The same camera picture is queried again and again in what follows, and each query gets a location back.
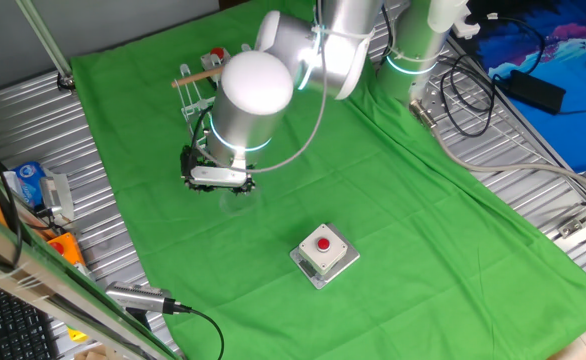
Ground thick grey cable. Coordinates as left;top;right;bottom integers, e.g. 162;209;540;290
408;98;586;201

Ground grey box large red button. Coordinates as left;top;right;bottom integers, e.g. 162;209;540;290
200;47;232;71

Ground black power adapter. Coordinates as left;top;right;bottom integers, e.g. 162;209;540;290
506;68;568;116

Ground grey box small red button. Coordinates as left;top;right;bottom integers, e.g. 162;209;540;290
297;223;349;276

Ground white wire cup rack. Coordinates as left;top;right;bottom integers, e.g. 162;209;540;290
171;63;227;151

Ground wooden blocks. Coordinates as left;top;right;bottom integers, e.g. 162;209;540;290
72;344;112;360

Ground aluminium frame bar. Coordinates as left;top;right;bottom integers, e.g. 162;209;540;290
15;0;78;95
0;199;187;360
556;149;586;240

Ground white power plug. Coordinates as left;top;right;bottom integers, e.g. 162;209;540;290
450;12;499;41

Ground blue patterned mat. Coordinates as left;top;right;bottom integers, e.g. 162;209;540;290
467;0;586;174

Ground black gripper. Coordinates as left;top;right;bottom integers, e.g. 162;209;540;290
181;172;257;197

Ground ribbed silver camera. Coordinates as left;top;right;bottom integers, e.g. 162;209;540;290
39;175;67;217

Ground black keyboard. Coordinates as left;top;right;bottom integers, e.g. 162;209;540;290
0;279;60;360

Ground silver depth camera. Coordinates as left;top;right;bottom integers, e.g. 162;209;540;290
104;280;176;316

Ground green cloth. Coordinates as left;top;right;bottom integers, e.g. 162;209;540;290
70;0;586;360

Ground black camera stand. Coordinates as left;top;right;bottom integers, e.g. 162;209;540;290
125;307;154;334

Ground black adapter cable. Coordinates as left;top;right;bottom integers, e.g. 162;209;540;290
487;14;586;117

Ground blue tissue pack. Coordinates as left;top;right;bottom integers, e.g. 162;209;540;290
13;160;48;208

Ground orange box red button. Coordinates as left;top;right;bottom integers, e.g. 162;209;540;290
46;232;88;268

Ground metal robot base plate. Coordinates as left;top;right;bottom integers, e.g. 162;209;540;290
410;74;457;134

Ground black cable loop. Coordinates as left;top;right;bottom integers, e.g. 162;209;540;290
439;53;498;139

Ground black camera cable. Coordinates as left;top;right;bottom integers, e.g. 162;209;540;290
165;299;226;360

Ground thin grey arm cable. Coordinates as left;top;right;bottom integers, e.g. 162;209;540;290
192;0;328;175

